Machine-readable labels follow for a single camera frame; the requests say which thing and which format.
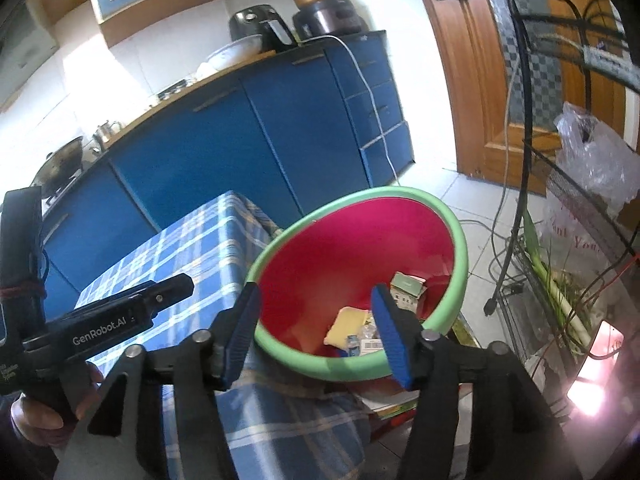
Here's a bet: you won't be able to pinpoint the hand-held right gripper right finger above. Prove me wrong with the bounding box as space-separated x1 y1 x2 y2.
371 284 583 480

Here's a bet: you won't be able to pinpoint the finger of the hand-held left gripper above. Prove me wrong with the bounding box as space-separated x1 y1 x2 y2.
134 273 196 320

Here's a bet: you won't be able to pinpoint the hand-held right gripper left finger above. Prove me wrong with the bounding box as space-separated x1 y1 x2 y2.
52 282 263 480

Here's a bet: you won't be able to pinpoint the white tissue pack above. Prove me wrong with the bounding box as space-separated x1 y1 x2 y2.
347 324 387 357

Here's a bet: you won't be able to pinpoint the yellow sponge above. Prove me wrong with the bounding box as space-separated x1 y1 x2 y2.
325 307 371 347

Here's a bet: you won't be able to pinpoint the green carton box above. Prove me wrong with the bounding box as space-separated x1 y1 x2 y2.
390 272 428 313

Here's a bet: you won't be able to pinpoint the red basin with green rim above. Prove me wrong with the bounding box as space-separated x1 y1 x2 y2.
245 186 468 382

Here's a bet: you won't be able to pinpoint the person's left hand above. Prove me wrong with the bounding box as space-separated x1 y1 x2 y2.
10 360 106 448

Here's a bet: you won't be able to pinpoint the blue plaid tablecloth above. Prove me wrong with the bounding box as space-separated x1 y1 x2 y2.
75 190 373 480

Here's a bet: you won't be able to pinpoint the blue base cabinets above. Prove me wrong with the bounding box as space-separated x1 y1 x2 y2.
37 30 416 311

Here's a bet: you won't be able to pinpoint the steel kettle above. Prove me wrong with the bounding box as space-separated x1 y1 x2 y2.
92 119 123 151

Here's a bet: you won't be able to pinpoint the black wok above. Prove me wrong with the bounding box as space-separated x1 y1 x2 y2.
31 135 85 196

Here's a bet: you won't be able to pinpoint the green onions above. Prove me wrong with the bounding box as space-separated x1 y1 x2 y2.
520 210 608 356

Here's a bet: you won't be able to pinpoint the white printed plastic bag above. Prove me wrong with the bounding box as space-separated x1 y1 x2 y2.
545 175 640 281

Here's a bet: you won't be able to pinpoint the wooden door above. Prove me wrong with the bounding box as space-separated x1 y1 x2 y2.
415 0 640 196

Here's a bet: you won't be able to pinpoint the white bowl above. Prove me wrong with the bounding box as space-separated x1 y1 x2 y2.
197 35 264 73

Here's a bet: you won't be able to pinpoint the range hood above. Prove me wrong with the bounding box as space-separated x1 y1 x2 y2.
0 20 61 113

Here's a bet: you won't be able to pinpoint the clear plastic bag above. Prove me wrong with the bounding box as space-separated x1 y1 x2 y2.
555 101 640 211

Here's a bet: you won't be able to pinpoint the black air fryer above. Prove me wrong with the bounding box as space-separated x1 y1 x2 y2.
229 4 297 53

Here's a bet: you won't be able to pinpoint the dark rice cooker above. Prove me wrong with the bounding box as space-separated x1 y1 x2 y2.
292 0 368 41

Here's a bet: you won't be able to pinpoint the black power cable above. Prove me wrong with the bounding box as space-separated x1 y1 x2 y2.
484 200 526 318

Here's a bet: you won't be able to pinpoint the white power cable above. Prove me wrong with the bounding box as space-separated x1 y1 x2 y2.
300 35 401 186

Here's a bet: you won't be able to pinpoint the black wire rack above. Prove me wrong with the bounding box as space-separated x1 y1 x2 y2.
492 0 640 411

